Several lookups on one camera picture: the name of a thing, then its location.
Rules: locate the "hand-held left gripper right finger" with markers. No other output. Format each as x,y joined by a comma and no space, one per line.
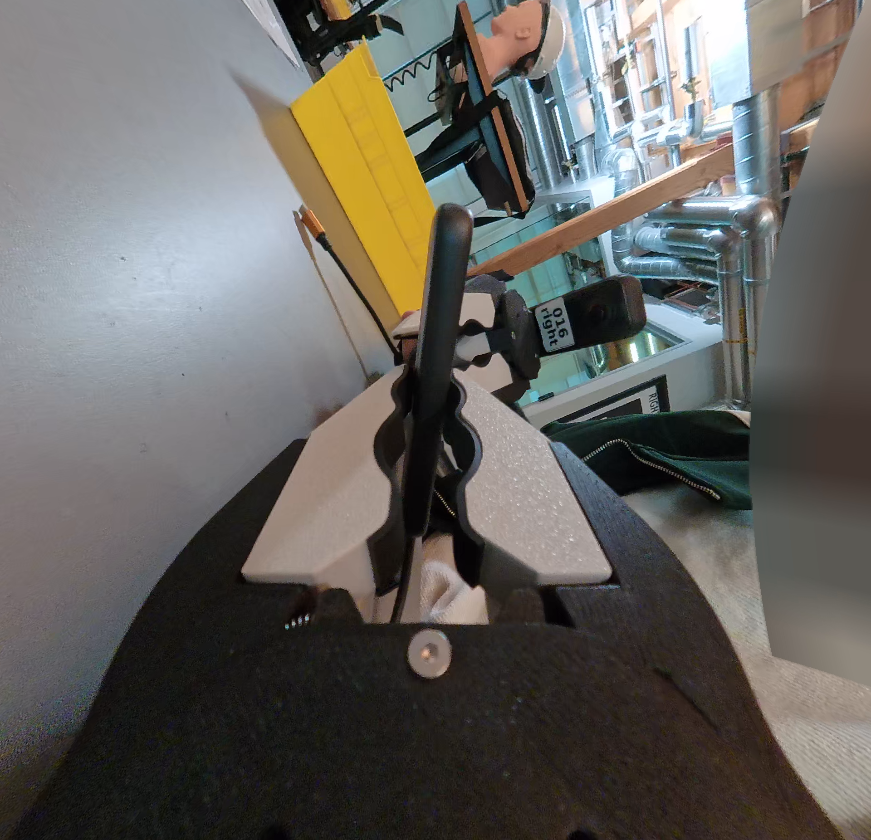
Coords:
531,506

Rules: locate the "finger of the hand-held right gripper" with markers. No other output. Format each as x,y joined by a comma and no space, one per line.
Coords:
497,370
486,307

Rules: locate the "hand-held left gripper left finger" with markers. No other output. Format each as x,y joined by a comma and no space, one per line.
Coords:
320,500

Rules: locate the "black USB hub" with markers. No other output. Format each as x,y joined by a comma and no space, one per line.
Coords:
442,309

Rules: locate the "yellow plastic bin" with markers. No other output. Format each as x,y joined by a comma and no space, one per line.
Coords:
367,173

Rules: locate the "white marker sign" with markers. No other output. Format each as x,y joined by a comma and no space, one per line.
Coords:
612,401

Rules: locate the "wooden beam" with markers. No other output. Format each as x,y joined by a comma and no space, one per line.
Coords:
612,207

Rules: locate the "bundle of metal pipes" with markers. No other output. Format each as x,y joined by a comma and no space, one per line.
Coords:
680,248

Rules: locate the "dark green jacket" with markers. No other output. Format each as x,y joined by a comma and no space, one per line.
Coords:
680,445

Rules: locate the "mannequin head with helmet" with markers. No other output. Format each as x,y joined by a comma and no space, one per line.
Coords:
517,34

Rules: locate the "printed paper sheet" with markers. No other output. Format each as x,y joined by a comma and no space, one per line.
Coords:
262,3

